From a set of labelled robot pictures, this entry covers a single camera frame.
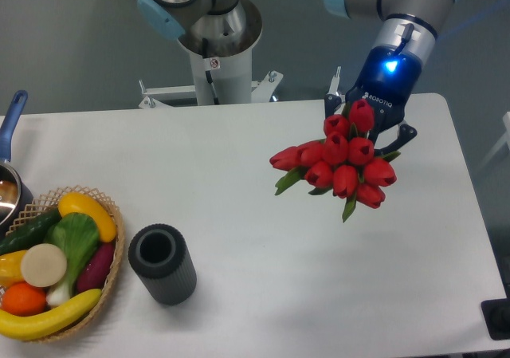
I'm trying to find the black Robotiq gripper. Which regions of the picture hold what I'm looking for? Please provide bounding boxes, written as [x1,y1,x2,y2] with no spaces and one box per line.
[324,46,422,155]

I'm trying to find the red tulip bouquet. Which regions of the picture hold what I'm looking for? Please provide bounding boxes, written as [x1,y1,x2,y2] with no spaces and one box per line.
[269,99,400,222]

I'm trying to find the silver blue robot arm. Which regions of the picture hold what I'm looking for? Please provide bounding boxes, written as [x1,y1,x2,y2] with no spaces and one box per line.
[137,0,456,154]

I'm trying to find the dark grey ribbed vase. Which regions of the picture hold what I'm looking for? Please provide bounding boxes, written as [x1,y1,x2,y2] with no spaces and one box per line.
[128,223,198,305]

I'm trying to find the black device table edge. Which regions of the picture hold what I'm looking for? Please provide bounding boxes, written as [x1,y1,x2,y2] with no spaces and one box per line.
[481,298,509,340]

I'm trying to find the yellow squash upper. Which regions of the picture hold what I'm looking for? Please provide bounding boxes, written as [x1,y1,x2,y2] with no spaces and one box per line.
[57,191,117,242]

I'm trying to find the green bok choy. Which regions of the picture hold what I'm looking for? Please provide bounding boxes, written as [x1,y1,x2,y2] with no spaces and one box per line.
[45,213,99,308]

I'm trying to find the purple sweet potato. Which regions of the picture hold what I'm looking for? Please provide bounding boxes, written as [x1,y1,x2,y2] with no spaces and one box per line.
[76,243,115,293]

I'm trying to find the woven wicker basket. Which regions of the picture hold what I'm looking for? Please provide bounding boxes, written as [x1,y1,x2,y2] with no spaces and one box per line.
[1,186,125,342]

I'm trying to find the green cucumber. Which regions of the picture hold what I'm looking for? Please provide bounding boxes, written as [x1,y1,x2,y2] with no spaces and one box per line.
[1,208,61,255]

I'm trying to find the beige round disc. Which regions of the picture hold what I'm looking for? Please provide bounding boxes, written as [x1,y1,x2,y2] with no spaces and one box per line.
[21,243,67,288]

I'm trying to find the yellow pepper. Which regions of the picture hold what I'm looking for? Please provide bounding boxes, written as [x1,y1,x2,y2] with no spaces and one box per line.
[0,250,27,288]

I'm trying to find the orange fruit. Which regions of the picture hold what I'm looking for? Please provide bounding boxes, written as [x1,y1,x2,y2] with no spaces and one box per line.
[2,282,46,317]

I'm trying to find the yellow banana lower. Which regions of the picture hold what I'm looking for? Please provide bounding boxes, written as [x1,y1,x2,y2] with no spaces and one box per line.
[1,289,102,341]

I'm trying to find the white frame right edge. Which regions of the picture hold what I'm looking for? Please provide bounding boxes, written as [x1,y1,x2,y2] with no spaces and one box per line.
[477,112,509,175]

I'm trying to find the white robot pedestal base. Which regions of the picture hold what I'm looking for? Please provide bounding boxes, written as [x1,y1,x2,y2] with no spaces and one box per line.
[137,0,284,105]

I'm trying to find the blue handled saucepan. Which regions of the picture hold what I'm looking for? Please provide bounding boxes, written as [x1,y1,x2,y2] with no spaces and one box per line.
[1,90,33,238]

